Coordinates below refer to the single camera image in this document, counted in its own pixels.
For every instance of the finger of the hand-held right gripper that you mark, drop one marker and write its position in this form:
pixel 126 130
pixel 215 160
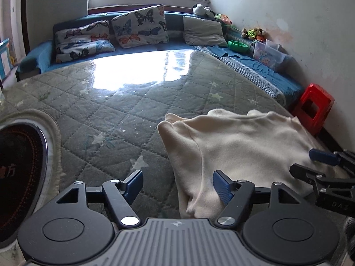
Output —
pixel 323 155
pixel 332 196

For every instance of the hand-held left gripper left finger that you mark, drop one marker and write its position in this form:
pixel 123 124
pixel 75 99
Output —
pixel 133 185

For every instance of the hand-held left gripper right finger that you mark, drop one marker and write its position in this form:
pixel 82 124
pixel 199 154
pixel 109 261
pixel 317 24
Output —
pixel 222 187

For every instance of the cream long-sleeved top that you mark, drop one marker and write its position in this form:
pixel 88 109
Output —
pixel 244 155

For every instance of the person's right hand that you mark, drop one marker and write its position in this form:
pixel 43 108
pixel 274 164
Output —
pixel 350 235

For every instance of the red plastic stool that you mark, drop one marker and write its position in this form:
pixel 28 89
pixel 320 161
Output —
pixel 313 110

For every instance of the grey quilted star mattress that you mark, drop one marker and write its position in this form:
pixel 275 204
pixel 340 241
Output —
pixel 116 110

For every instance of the blue bed sheet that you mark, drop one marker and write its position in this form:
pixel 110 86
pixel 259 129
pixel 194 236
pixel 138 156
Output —
pixel 263 74

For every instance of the clear plastic storage box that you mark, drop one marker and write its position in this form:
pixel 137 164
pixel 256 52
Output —
pixel 267 58

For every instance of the small white plastic container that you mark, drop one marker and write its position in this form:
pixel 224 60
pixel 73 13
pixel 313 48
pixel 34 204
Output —
pixel 272 45

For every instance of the green plastic bowl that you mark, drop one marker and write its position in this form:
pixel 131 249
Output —
pixel 238 46

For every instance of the brown plush toy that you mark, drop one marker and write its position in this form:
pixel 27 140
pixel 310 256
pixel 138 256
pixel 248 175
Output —
pixel 259 32

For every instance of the yellow green plush toy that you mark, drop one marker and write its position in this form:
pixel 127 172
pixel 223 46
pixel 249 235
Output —
pixel 249 34

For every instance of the flat butterfly print pillow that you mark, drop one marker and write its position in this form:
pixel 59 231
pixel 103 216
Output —
pixel 83 43

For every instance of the grey pillow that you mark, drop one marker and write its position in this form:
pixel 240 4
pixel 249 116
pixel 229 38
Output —
pixel 203 32

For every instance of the large butterfly print pillow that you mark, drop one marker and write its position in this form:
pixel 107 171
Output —
pixel 140 26

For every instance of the dark blue sofa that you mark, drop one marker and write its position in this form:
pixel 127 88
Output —
pixel 174 23

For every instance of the pink and green toy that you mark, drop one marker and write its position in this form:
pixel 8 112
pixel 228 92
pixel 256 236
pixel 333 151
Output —
pixel 223 19

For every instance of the panda plush toy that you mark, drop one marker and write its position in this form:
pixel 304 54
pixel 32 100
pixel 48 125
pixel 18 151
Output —
pixel 202 9

